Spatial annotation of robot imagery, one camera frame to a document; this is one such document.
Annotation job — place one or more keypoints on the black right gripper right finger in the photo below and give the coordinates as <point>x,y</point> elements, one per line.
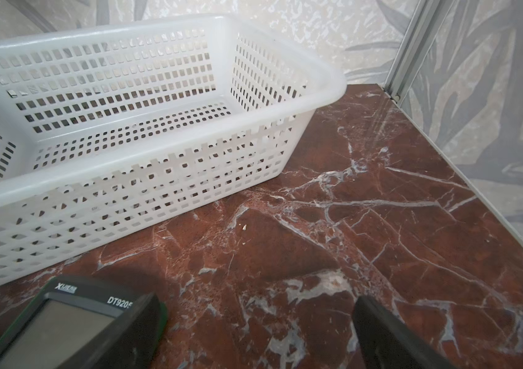
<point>386,342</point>

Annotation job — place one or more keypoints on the white plastic perforated basket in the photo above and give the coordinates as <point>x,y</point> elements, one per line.
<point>110,130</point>

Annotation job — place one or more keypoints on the green XUXIN multimeter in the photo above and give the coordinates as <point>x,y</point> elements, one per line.
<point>66,314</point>

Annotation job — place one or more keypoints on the aluminium frame post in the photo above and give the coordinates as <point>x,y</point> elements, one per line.
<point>423,28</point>

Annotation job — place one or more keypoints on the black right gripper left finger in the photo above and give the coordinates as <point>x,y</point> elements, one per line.
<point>128,342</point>

